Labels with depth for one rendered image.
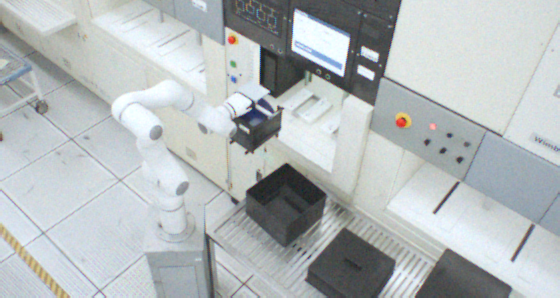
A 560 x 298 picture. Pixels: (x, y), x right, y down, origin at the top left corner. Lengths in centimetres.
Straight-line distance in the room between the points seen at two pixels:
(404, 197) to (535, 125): 89
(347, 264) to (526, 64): 110
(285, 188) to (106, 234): 137
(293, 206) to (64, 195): 181
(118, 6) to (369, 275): 259
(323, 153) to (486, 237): 87
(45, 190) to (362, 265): 236
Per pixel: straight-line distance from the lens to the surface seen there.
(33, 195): 384
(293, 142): 268
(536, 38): 173
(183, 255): 246
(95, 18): 378
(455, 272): 219
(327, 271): 224
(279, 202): 254
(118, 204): 361
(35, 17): 402
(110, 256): 338
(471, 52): 182
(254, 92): 235
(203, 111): 207
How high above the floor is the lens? 278
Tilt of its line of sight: 45 degrees down
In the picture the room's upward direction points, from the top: 3 degrees clockwise
